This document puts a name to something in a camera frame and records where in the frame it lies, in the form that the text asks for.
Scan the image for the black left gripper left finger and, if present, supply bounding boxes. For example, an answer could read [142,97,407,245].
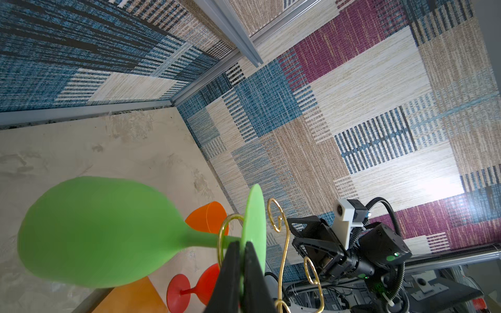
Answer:
[204,241,241,313]

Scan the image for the orange wine glass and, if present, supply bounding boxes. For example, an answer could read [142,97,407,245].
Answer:
[185,202,227,235]

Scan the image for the gold wire glass rack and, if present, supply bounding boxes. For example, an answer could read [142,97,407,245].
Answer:
[217,198,325,312]

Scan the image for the green wine glass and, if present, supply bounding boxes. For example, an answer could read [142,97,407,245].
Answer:
[16,175,267,290]

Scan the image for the black corrugated cable conduit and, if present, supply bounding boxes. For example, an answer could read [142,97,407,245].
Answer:
[348,196,410,313]

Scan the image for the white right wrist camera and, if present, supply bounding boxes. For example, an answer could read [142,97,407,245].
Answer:
[331,199,369,250]

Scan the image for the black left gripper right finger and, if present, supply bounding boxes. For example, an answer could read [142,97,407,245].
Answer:
[242,241,276,313]

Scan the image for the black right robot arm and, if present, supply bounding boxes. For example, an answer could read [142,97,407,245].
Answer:
[288,216,412,312]

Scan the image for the red wine glass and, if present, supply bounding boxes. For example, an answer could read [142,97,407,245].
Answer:
[166,263,220,313]

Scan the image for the wooden rack base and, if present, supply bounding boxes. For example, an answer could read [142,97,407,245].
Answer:
[93,276,168,313]

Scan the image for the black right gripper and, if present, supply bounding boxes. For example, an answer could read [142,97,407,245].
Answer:
[287,216,376,282]

